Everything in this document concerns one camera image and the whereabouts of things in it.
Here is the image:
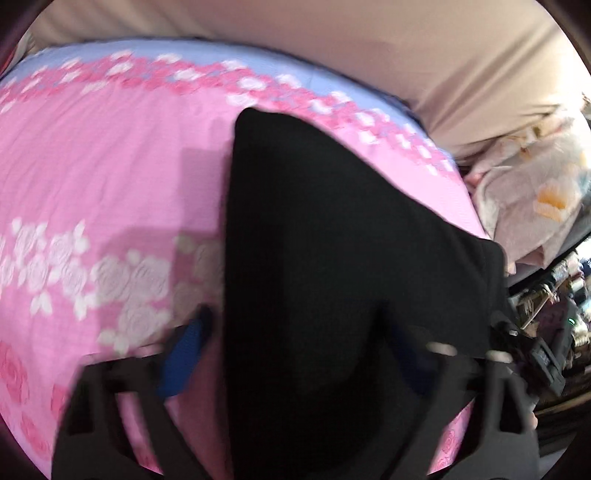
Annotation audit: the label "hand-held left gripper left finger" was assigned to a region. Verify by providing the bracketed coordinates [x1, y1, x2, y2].
[51, 305, 218, 480]

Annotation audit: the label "pale floral quilt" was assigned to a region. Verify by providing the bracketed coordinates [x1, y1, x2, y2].
[462, 92, 591, 273]

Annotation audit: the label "beige hanging cloth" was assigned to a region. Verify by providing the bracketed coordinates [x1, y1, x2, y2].
[28, 0, 591, 160]

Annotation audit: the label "dark cluttered shelf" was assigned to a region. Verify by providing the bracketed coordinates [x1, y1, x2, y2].
[508, 249, 591, 416]

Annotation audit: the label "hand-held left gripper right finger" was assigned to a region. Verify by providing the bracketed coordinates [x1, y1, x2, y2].
[374, 300, 541, 480]

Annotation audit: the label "pink floral bed sheet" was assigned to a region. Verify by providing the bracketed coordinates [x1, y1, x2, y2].
[0, 38, 492, 480]

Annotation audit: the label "black pants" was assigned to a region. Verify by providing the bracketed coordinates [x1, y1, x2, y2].
[223, 107, 511, 480]

